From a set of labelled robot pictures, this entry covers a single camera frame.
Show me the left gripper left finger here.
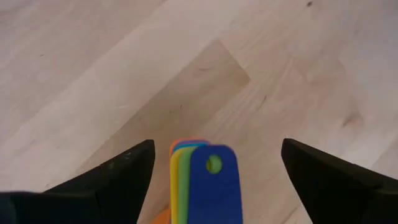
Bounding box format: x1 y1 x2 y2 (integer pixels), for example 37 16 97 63
0 139 155 224

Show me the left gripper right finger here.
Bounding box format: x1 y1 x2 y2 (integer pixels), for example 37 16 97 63
281 138 398 224

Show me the large orange measuring cup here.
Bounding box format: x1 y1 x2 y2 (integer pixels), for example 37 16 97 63
149 138 206 224

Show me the yellow measuring cup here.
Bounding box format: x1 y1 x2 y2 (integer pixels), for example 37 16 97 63
170 149 187 224

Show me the green measuring cup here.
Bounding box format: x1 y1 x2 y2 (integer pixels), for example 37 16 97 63
177 146 223 224

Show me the light blue measuring cup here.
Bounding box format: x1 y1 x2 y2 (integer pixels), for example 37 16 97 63
174 143 210 151

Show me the small dark blue measuring cup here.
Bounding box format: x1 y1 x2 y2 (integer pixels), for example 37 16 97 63
187 144 243 224

